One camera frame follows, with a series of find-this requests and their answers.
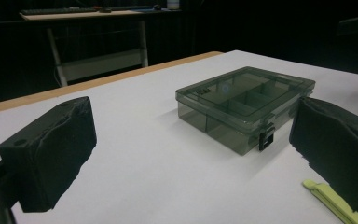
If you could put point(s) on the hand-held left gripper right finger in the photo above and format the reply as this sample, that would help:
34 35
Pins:
338 149

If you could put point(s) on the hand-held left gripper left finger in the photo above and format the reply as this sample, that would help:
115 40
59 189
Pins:
48 155

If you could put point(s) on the yellow-green plastic clip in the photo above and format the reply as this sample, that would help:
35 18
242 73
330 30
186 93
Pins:
332 199

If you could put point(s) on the grey transparent compartment box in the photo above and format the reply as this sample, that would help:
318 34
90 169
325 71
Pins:
230 93

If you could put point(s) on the dark equipment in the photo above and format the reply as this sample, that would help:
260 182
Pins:
357 26

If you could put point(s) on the black keyboard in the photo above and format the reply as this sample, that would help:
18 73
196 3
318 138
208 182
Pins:
59 11

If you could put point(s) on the black computer mouse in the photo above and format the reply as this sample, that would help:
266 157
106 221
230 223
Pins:
105 9

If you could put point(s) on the blue pad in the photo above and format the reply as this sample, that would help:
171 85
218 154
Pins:
144 9

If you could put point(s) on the grey metal stand frame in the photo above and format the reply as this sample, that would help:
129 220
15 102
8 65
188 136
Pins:
105 63

